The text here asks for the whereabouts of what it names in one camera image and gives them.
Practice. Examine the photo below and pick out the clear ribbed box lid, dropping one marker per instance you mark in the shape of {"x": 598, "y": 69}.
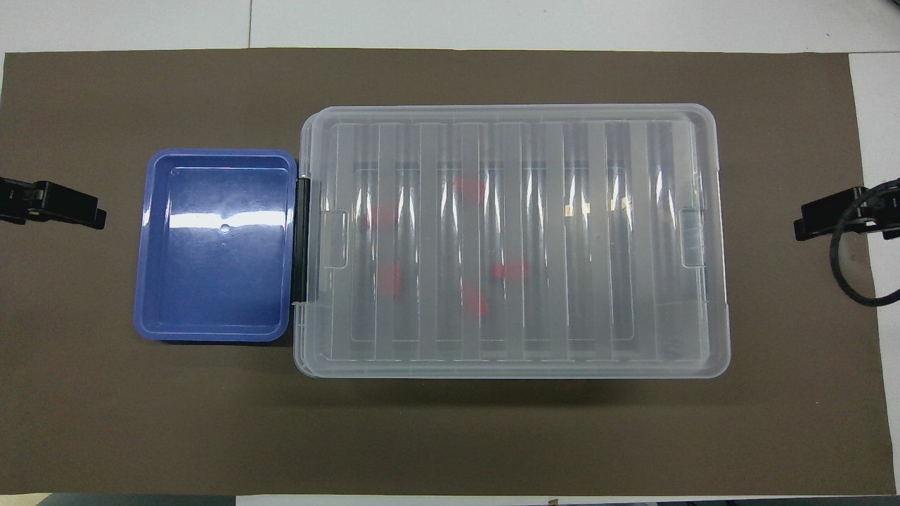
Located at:
{"x": 534, "y": 140}

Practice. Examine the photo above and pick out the black box latch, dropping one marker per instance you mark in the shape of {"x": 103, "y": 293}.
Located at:
{"x": 302, "y": 239}

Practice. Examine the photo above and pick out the brown table mat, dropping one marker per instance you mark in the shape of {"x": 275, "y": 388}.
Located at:
{"x": 492, "y": 436}

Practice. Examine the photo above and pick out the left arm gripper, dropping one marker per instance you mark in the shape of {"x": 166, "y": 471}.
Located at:
{"x": 14, "y": 200}

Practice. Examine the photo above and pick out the clear plastic storage box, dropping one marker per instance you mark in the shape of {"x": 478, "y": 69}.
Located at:
{"x": 304, "y": 337}

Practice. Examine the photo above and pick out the red toy block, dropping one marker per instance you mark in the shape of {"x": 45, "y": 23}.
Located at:
{"x": 383, "y": 215}
{"x": 510, "y": 270}
{"x": 389, "y": 280}
{"x": 476, "y": 302}
{"x": 470, "y": 188}

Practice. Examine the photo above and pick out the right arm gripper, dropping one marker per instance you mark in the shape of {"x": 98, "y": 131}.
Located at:
{"x": 886, "y": 211}

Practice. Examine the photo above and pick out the blue plastic tray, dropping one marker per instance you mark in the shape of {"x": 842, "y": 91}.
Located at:
{"x": 214, "y": 281}

